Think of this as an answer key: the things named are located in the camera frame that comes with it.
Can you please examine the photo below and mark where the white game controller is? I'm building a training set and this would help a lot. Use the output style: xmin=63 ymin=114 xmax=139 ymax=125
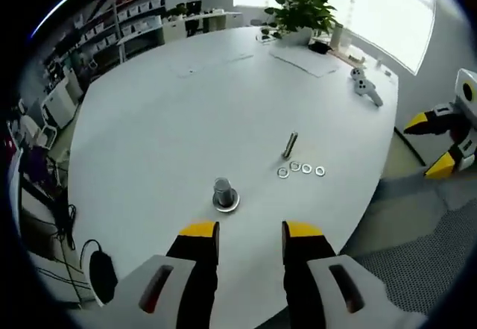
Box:
xmin=349 ymin=66 xmax=384 ymax=107

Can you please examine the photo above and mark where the green potted plant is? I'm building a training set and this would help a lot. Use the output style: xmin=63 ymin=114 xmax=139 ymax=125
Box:
xmin=264 ymin=0 xmax=340 ymax=41

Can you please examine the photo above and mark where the black computer mouse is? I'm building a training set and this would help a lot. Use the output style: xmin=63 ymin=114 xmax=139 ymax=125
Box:
xmin=88 ymin=250 xmax=119 ymax=304

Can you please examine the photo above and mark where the thick steel threaded stud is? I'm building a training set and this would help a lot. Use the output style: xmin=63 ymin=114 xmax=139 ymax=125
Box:
xmin=211 ymin=177 xmax=241 ymax=213

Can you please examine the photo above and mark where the white plant pot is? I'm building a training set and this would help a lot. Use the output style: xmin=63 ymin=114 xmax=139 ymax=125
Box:
xmin=281 ymin=26 xmax=313 ymax=46

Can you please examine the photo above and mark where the small green plant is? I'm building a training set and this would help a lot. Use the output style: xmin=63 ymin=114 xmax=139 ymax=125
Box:
xmin=165 ymin=3 xmax=187 ymax=20

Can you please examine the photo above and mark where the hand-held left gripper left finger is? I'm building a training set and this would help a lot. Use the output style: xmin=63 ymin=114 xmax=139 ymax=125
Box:
xmin=99 ymin=219 xmax=221 ymax=329

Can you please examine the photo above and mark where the grey mesh office chair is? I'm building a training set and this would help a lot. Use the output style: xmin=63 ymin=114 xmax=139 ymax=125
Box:
xmin=350 ymin=239 xmax=467 ymax=317

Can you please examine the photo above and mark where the white background desk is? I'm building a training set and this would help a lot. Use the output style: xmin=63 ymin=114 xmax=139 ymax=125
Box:
xmin=159 ymin=7 xmax=243 ymax=43

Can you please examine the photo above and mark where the ceiling light strip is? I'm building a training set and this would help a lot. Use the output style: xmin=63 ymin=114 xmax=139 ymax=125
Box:
xmin=33 ymin=0 xmax=113 ymax=35

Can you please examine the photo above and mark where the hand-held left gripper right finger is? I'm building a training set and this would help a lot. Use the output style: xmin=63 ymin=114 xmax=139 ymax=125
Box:
xmin=281 ymin=219 xmax=429 ymax=329

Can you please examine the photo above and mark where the large window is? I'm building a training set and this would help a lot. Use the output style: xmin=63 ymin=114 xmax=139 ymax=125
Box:
xmin=233 ymin=0 xmax=437 ymax=75

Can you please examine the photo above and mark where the white cylinder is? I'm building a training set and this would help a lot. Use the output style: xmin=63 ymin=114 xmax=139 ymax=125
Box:
xmin=329 ymin=22 xmax=344 ymax=50

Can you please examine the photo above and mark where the thin steel threaded stud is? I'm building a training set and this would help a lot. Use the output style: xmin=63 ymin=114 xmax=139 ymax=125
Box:
xmin=279 ymin=131 xmax=300 ymax=160

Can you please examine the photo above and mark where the shelving with white bins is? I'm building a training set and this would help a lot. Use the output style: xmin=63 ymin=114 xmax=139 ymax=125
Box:
xmin=44 ymin=0 xmax=167 ymax=80

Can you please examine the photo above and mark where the white cabinet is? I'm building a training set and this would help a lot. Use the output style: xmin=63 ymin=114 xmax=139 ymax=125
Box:
xmin=40 ymin=67 xmax=85 ymax=128

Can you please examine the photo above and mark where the black mouse cable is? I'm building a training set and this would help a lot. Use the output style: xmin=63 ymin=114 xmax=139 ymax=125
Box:
xmin=80 ymin=239 xmax=104 ymax=270

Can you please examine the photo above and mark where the tangle of black cables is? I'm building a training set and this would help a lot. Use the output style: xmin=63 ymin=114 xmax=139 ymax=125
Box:
xmin=22 ymin=157 xmax=94 ymax=300

